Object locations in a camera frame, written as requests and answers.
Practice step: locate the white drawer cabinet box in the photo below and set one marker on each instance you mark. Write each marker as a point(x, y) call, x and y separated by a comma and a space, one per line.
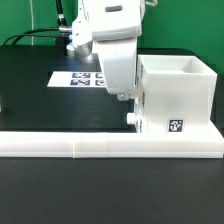
point(178, 92)

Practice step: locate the white L-shaped fence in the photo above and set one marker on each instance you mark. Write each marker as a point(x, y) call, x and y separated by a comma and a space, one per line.
point(175, 138)

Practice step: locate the white drawer with knob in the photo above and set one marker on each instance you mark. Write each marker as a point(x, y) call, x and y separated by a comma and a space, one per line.
point(135, 118)

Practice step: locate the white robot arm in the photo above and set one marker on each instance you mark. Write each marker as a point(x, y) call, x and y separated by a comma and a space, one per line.
point(113, 26)

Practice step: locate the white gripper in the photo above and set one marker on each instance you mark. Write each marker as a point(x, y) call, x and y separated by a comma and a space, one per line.
point(118, 64)

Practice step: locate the marker sheet on table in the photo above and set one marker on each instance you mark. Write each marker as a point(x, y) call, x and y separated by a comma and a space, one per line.
point(76, 79)

